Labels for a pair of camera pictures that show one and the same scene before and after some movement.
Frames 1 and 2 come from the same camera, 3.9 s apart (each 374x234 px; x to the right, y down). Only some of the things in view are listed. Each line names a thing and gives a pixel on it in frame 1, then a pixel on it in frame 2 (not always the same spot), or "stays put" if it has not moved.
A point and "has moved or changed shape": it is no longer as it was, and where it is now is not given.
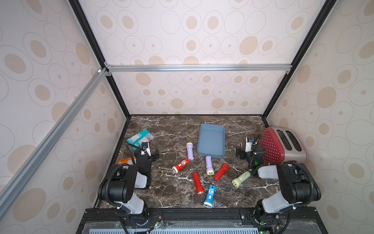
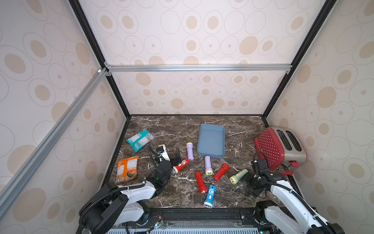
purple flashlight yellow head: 190,149 stays put
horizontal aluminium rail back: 199,68 stays put
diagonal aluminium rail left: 13,188 stays put
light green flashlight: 236,182 has moved or changed shape
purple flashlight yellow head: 210,169 stays put
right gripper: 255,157 → 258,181
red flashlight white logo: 178,167 stays put
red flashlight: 224,167 stays put
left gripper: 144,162 → 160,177
